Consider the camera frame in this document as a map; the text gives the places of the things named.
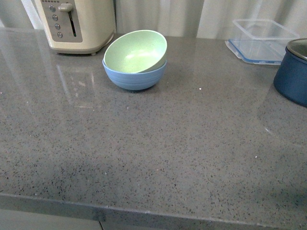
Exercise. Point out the blue bowl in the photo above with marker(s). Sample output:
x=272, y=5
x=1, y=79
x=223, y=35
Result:
x=135, y=81

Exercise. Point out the green bowl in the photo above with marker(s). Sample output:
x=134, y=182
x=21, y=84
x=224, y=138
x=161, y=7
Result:
x=137, y=52

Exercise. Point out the white curtain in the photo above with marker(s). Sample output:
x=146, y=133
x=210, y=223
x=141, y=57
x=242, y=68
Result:
x=212, y=19

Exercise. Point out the cream toaster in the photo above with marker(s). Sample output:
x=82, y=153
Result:
x=77, y=26

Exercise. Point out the clear plastic container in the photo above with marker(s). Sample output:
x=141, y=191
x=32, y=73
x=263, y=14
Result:
x=262, y=29

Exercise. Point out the blue saucepan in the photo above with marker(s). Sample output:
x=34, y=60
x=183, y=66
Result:
x=291, y=78

